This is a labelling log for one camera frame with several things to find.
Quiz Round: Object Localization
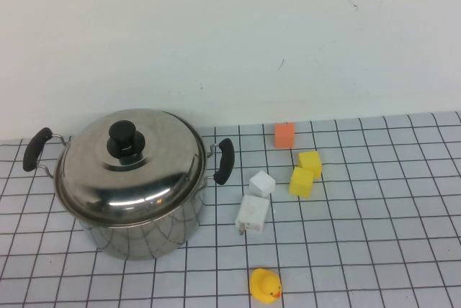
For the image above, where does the steel pot lid black knob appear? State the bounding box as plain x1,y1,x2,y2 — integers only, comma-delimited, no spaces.
56,107,207,228

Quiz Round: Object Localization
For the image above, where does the stainless steel cooking pot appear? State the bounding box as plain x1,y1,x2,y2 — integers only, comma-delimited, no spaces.
22,127,236,261

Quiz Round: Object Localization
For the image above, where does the orange cube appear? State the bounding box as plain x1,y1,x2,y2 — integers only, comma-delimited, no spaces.
274,122,296,150

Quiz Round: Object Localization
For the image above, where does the white cube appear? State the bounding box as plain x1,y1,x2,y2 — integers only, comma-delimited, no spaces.
249,170,277,197

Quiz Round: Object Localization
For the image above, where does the white plug charger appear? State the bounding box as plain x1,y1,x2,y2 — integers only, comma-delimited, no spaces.
235,194,271,237

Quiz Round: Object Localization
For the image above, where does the yellow cube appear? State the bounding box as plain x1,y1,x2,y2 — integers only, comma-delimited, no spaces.
289,166,315,199
297,150,323,180

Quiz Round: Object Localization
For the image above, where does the yellow rubber duck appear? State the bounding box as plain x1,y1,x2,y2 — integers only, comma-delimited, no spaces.
249,268,284,304

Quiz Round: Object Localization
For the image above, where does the white black-grid table mat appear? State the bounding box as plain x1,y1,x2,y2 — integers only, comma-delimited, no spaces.
0,111,461,308

